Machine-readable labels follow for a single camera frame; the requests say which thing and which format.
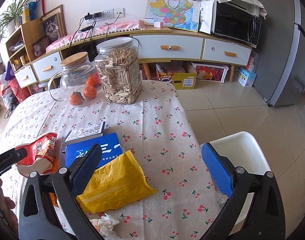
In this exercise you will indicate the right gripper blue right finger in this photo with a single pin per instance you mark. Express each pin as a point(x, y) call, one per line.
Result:
point(220, 169)

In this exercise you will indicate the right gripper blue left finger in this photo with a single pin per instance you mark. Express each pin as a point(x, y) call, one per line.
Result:
point(83, 168)

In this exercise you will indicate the yellow snack bag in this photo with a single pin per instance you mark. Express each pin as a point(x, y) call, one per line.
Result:
point(116, 184)

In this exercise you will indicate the red snack bag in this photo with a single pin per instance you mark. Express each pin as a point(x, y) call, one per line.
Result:
point(41, 156)

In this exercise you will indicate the white plastic trash bin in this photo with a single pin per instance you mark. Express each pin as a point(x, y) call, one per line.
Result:
point(244, 153)

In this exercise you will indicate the person's left hand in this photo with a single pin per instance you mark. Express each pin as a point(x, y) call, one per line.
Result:
point(6, 209)

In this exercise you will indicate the crumpled white tissue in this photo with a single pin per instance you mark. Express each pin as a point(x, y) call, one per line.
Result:
point(105, 226)

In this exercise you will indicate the orange tangerine front left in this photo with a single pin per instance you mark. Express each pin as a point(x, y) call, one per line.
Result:
point(76, 99)

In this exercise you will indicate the orange tangerine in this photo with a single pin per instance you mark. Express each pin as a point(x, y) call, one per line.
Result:
point(76, 99)
point(93, 80)
point(90, 92)

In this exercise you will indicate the cherry print tablecloth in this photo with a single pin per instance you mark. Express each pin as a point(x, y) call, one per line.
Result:
point(157, 132)

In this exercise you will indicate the orange tangerine front right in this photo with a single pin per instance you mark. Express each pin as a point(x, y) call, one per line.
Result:
point(90, 92)

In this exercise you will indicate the glass jar with wooden lid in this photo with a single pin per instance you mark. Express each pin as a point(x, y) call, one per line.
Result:
point(74, 72)

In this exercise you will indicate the orange tangerine back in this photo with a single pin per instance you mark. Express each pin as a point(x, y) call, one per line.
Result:
point(93, 80)

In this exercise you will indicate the blue white carton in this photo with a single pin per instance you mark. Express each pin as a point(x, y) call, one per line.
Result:
point(244, 77)

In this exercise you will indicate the yellow cardboard box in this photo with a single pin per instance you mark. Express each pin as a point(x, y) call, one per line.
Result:
point(179, 73)

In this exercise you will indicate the white red gift box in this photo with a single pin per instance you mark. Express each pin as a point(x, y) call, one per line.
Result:
point(213, 72)

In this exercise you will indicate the wooden open shelf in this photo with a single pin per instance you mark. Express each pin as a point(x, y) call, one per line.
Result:
point(20, 44)

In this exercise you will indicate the clear jar of biscuits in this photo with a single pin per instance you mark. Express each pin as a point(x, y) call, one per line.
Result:
point(119, 70)

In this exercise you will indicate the grey refrigerator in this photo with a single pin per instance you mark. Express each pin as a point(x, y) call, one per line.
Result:
point(281, 49)

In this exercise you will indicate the white wooden tv cabinet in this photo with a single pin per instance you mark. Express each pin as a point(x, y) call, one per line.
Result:
point(155, 45)

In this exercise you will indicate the framed cat picture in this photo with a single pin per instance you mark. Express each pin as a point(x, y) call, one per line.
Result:
point(53, 25)

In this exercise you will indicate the green potted plant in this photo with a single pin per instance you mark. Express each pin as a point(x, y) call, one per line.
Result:
point(13, 11)

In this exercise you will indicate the black microwave oven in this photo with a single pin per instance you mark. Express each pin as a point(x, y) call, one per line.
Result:
point(230, 21)

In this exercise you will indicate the pink cloth cover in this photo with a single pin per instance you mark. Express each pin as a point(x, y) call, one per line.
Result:
point(97, 31)

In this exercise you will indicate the small white pink box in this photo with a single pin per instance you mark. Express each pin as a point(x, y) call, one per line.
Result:
point(157, 24)

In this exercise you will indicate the colourful map board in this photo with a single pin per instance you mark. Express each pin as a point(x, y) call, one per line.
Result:
point(178, 14)

